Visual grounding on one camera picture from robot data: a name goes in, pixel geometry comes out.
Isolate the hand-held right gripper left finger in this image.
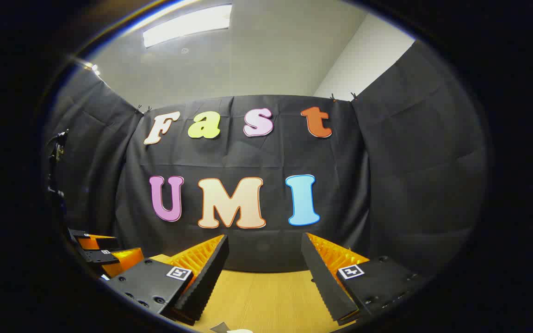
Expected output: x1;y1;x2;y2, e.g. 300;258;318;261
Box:
105;234;230;326

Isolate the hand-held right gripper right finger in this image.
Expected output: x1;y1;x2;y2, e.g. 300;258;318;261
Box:
301;232;429;325

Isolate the black backdrop cloth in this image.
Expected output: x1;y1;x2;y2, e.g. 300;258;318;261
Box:
44;39;488;278

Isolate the long ceiling light panel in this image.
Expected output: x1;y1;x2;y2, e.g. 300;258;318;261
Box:
143;4;233;49

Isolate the black cable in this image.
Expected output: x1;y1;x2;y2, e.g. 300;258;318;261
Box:
47;130;69;185

